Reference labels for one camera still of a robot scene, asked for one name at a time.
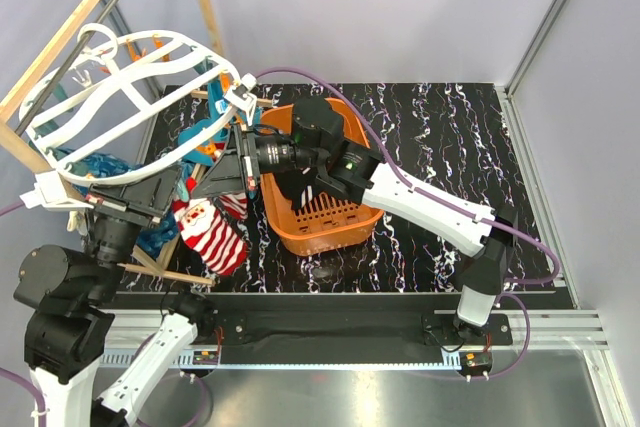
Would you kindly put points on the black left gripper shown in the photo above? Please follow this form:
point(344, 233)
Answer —
point(145, 198)

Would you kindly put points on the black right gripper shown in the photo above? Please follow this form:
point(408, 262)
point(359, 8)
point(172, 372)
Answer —
point(228, 174)

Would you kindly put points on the red white santa sock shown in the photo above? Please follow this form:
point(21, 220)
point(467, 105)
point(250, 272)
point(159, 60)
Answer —
point(204, 230)

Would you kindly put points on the red white striped sock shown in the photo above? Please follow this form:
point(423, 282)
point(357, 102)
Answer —
point(235, 204)

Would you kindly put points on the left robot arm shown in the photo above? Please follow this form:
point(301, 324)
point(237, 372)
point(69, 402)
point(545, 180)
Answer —
point(66, 335)

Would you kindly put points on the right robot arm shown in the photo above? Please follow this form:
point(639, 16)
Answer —
point(363, 176)

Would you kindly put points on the white round clip hanger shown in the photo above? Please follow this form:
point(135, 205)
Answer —
point(125, 97)

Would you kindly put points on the teal fabric garment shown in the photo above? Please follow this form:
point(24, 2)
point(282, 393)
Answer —
point(217, 106)

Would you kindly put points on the blue patterned fabric garment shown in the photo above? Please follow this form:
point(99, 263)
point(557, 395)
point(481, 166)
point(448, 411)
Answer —
point(100, 165)

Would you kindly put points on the black sock white stripes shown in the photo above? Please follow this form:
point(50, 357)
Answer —
point(299, 186)

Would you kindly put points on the orange plastic laundry basket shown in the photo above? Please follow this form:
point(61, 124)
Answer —
point(325, 223)

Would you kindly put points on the metal hanging rod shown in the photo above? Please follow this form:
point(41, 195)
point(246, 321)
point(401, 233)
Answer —
point(85, 36)

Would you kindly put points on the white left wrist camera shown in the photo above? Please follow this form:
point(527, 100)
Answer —
point(51, 192)

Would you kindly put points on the wooden drying rack frame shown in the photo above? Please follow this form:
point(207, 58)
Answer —
point(78, 70)

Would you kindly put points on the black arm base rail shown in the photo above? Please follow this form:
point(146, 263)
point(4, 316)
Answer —
point(329, 330)

